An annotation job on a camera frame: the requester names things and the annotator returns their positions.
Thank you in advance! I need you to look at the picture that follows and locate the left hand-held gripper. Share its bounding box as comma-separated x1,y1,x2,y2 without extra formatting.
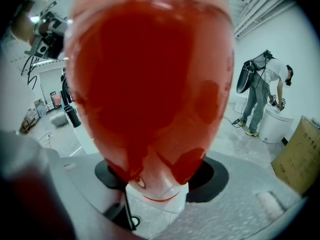
23,9,70,60

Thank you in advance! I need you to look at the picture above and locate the stack of small boxes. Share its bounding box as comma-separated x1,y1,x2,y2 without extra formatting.
19,98,49,135

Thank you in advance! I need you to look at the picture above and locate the red liquid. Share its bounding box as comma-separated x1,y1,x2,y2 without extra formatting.
63,0,236,214

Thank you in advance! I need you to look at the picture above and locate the white round container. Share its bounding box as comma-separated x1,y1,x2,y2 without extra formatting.
258,107,296,145

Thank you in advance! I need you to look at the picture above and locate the large closed cardboard box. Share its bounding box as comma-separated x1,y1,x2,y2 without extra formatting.
270,114,320,195

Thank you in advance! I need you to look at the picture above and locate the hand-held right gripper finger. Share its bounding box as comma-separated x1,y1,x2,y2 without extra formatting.
0,129,137,240

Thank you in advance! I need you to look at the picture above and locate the white bathtub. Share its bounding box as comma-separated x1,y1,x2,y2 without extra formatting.
57,123,310,240

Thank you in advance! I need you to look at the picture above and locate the black oval pad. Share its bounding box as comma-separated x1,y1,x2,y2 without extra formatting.
94,156,230,205

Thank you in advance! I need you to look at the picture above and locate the person's left forearm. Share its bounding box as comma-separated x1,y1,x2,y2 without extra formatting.
9,0,39,45

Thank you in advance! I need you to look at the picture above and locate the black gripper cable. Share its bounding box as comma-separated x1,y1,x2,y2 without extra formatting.
21,55,39,90

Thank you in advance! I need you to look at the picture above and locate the white fluffy pouf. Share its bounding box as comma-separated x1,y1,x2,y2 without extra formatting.
49,113,69,128

